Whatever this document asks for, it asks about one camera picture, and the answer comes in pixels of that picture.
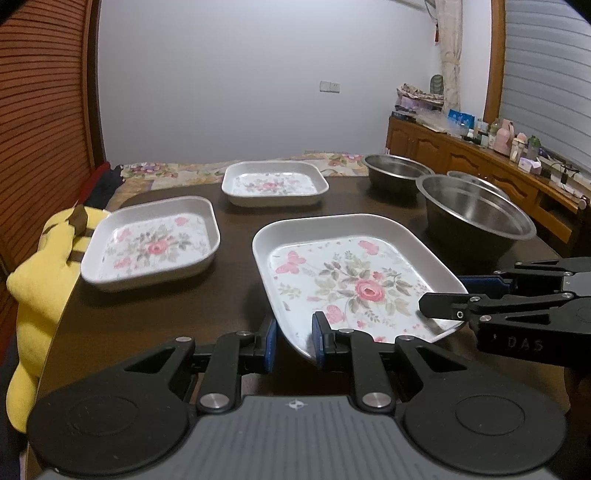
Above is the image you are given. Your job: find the large steel bowl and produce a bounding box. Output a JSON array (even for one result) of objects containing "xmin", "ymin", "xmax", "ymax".
[{"xmin": 416, "ymin": 174, "xmax": 537, "ymax": 264}]

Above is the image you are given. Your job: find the large floral square plate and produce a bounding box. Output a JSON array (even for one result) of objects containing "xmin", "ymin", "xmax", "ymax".
[{"xmin": 252, "ymin": 214, "xmax": 466, "ymax": 360}]

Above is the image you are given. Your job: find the wooden sideboard cabinet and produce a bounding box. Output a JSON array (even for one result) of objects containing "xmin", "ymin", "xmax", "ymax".
[{"xmin": 386, "ymin": 116, "xmax": 590, "ymax": 249}]

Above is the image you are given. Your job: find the small steel bowl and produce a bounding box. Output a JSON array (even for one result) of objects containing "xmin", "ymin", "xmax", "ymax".
[{"xmin": 447, "ymin": 171, "xmax": 510, "ymax": 200}]

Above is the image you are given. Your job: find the pink bottle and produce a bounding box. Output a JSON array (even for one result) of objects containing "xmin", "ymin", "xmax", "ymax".
[{"xmin": 493, "ymin": 119, "xmax": 515, "ymax": 156}]

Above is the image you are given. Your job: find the far steel bowl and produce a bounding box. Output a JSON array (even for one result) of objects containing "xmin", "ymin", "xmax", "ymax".
[{"xmin": 363, "ymin": 154, "xmax": 434, "ymax": 196}]

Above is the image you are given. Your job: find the blue box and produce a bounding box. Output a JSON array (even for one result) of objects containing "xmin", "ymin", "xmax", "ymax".
[{"xmin": 448, "ymin": 109, "xmax": 475, "ymax": 135}]

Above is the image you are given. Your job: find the grey window blind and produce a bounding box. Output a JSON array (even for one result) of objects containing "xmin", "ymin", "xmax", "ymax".
[{"xmin": 500, "ymin": 0, "xmax": 590, "ymax": 171}]

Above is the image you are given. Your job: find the floral bed blanket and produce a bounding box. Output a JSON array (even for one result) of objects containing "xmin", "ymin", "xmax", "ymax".
[{"xmin": 106, "ymin": 152, "xmax": 368, "ymax": 212}]

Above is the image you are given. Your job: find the yellow plush toy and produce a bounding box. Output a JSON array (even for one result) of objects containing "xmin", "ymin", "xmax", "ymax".
[{"xmin": 6, "ymin": 205, "xmax": 109, "ymax": 433}]

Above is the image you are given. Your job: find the stack of folded cloths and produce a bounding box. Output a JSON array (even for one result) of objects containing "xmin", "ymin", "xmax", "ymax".
[{"xmin": 394, "ymin": 83, "xmax": 444, "ymax": 114}]

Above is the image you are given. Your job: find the wooden slatted wardrobe door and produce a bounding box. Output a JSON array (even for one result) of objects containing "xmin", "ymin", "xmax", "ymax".
[{"xmin": 0, "ymin": 0, "xmax": 105, "ymax": 351}]

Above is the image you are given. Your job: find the beige curtain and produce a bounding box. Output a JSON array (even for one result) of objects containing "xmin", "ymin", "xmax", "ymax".
[{"xmin": 435, "ymin": 0, "xmax": 463, "ymax": 112}]

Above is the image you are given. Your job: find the white wall switch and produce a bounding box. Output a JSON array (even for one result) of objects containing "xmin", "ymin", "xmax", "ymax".
[{"xmin": 318, "ymin": 81, "xmax": 341, "ymax": 94}]

